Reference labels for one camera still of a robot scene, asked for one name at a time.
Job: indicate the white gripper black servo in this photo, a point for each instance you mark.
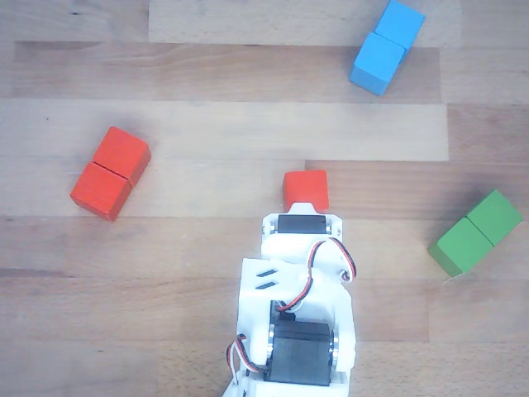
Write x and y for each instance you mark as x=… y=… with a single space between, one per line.
x=300 y=224

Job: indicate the small red cube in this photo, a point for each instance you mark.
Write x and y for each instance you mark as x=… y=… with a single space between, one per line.
x=306 y=188

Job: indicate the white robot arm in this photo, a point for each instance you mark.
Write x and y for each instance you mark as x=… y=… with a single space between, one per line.
x=252 y=306

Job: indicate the long green block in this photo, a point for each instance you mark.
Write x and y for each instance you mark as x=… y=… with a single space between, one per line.
x=475 y=233

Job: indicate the long blue block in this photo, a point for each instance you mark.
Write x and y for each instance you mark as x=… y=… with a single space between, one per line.
x=384 y=49

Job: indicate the long red block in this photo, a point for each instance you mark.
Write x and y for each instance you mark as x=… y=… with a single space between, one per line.
x=109 y=173

